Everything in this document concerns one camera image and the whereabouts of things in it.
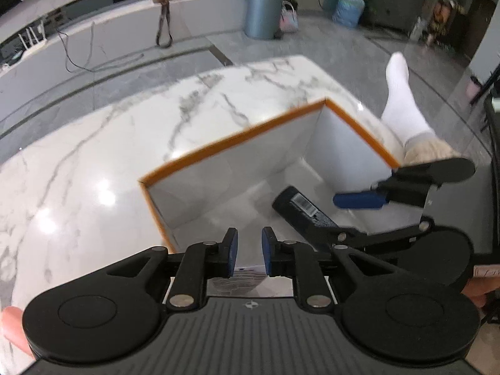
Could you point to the white router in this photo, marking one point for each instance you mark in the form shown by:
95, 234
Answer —
35, 43

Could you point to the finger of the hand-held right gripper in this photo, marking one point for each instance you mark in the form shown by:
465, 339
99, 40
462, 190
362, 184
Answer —
359, 200
351, 238

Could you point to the pink striped handbag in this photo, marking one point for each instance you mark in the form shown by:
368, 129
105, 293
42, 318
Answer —
289, 18

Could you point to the black rectangular device with label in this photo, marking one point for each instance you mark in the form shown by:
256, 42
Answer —
291, 208

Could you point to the pink cup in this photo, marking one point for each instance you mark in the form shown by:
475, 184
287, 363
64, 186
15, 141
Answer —
474, 88

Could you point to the blue-grey trash can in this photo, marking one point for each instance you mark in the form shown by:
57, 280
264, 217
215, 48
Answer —
265, 11

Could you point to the blue water jug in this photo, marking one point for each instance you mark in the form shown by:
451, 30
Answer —
347, 7

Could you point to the person's left hand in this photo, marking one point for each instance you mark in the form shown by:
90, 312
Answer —
13, 330

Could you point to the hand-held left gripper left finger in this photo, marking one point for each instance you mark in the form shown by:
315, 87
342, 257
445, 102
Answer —
231, 252

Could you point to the beige fleece trouser leg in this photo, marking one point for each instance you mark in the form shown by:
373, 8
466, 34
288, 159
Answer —
427, 151

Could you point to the dark cabinet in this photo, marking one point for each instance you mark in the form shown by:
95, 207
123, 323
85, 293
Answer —
402, 4

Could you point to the long grey-white bench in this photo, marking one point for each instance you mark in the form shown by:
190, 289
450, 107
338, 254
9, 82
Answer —
117, 23

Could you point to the white printed packet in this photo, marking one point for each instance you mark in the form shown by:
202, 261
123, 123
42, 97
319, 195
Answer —
250, 283

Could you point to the white box with orange rim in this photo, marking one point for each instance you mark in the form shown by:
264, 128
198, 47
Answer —
234, 172

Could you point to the person's right hand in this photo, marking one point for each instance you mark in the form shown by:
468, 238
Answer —
477, 289

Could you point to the brown doll figure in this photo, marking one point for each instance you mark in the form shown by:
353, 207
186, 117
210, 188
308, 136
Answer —
441, 17

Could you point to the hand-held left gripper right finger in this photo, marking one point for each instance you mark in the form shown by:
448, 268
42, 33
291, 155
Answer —
268, 250

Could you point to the white sock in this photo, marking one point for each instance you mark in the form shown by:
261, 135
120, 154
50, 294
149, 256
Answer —
404, 101

